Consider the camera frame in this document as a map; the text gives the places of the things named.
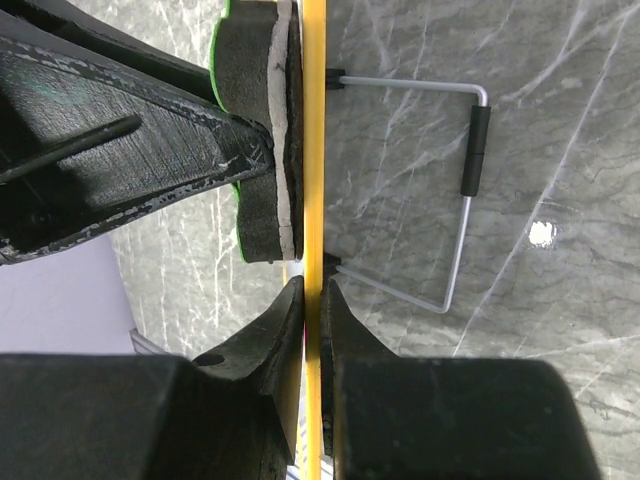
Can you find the green whiteboard eraser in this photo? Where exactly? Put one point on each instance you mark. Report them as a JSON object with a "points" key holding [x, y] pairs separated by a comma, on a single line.
{"points": [[256, 74]]}

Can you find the yellow framed whiteboard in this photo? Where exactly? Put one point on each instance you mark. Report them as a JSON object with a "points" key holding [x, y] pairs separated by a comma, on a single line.
{"points": [[314, 29]]}

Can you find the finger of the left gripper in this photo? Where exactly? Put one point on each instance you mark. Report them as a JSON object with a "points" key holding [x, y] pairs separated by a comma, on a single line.
{"points": [[88, 146], [66, 21]]}

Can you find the wire whiteboard stand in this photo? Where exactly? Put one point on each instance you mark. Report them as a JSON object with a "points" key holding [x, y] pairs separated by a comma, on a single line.
{"points": [[403, 163]]}

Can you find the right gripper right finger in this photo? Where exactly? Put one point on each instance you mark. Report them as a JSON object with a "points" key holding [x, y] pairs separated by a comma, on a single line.
{"points": [[391, 417]]}

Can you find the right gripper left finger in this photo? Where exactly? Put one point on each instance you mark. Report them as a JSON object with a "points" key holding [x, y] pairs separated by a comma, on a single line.
{"points": [[230, 413]]}

